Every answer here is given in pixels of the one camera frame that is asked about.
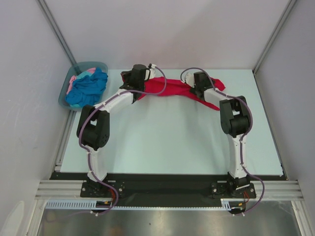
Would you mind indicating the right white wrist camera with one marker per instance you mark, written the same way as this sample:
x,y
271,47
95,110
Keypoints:
x,y
189,80

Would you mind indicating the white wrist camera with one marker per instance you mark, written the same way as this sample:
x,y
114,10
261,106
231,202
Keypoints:
x,y
150,72
189,80

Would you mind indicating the right aluminium corner post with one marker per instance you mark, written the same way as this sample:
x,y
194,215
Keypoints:
x,y
274,35

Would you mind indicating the left aluminium corner post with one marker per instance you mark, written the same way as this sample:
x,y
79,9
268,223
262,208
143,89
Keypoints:
x,y
45,9

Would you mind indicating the pink t shirt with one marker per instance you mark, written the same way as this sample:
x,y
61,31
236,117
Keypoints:
x,y
88,72

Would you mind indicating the blue t shirt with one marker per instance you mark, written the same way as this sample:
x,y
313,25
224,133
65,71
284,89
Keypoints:
x,y
98,85

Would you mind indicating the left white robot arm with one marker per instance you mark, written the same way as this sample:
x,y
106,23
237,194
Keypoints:
x,y
93,130

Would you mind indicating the translucent blue plastic basket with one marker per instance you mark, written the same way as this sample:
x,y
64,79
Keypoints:
x,y
75,70

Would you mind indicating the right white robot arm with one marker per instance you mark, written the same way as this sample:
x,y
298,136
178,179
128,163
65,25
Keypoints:
x,y
235,117

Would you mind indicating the aluminium corner post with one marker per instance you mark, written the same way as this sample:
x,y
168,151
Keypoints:
x,y
274,35
45,9

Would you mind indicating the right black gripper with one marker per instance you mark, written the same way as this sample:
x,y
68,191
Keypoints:
x,y
197,89

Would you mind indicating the light teal t shirt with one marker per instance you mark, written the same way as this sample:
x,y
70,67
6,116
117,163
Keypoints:
x,y
78,93

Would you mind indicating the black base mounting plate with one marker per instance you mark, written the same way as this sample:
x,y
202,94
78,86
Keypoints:
x,y
152,177

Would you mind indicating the aluminium front rail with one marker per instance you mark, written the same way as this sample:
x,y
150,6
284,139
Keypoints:
x,y
74,189

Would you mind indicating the slotted cable duct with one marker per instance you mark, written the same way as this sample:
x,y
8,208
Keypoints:
x,y
102,205

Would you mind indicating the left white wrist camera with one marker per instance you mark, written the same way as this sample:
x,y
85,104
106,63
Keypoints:
x,y
150,72

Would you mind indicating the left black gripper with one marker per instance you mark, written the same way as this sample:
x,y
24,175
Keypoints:
x,y
125,75

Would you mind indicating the red t shirt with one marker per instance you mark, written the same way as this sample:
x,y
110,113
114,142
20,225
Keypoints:
x,y
174,87

